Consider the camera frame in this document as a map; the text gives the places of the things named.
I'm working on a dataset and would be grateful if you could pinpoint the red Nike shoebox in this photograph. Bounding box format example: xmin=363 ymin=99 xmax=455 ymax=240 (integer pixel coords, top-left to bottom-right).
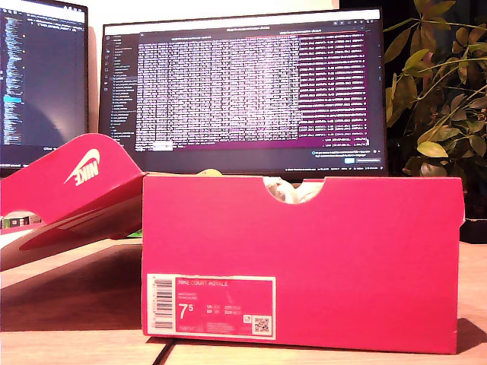
xmin=0 ymin=132 xmax=466 ymax=353

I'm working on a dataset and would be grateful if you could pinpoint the green printed small box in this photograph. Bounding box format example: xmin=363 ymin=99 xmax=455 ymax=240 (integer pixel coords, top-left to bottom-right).
xmin=2 ymin=214 xmax=32 ymax=229

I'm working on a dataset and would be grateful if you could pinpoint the white tissue paper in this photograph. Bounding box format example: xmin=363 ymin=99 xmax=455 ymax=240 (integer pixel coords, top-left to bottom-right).
xmin=263 ymin=176 xmax=317 ymax=205

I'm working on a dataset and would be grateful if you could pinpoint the wide computer monitor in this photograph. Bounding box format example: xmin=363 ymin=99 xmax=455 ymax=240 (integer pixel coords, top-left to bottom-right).
xmin=97 ymin=7 xmax=390 ymax=180

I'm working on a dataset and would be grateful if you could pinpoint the green leafy houseplant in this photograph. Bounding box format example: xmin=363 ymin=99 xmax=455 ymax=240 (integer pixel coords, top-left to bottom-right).
xmin=383 ymin=0 xmax=487 ymax=179

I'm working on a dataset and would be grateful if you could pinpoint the computer monitor with code editor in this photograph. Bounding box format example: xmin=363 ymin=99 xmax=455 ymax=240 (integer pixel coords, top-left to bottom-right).
xmin=0 ymin=0 xmax=90 ymax=178

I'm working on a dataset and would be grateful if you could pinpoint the black plant pot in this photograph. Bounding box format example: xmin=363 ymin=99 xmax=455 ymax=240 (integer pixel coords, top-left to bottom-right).
xmin=459 ymin=216 xmax=487 ymax=243

